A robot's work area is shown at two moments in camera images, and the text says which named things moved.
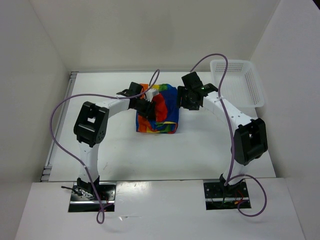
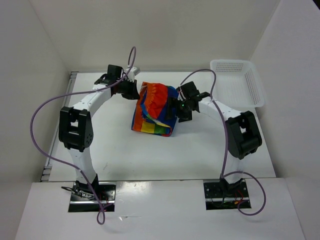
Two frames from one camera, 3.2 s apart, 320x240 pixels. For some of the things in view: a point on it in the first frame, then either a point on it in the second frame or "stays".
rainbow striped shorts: x=165 y=98 stays
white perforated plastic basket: x=241 y=85 stays
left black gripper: x=149 y=113 → x=133 y=94
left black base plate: x=107 y=191 stays
